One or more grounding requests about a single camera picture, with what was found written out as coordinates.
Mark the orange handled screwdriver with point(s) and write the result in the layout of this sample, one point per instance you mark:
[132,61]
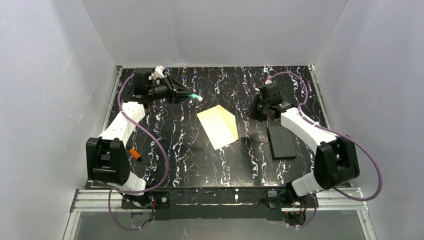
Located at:
[136,155]

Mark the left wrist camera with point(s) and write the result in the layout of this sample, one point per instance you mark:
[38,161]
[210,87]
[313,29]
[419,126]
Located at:
[157,74]

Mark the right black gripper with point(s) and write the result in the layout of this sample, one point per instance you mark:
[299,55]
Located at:
[259,109]

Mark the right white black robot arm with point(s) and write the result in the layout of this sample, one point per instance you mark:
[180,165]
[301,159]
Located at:
[335,161]

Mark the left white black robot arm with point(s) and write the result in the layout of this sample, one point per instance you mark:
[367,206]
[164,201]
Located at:
[107,158]

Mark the black rectangular block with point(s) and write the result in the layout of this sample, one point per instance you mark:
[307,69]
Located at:
[281,142]

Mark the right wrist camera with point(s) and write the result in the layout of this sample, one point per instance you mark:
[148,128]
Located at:
[270,93]

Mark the green white glue stick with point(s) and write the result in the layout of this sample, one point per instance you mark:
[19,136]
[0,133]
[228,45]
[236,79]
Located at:
[195,97]

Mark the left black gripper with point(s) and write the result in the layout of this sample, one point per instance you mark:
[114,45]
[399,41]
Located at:
[170,88]

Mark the aluminium frame rail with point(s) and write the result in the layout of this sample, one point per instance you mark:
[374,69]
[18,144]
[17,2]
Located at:
[100,200]

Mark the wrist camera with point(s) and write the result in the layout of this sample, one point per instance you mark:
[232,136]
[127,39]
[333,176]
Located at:
[270,93]
[157,74]

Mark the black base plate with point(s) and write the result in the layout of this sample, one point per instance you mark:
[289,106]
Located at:
[175,203]

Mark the cream paper envelope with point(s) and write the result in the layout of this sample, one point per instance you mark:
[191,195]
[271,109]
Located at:
[219,125]

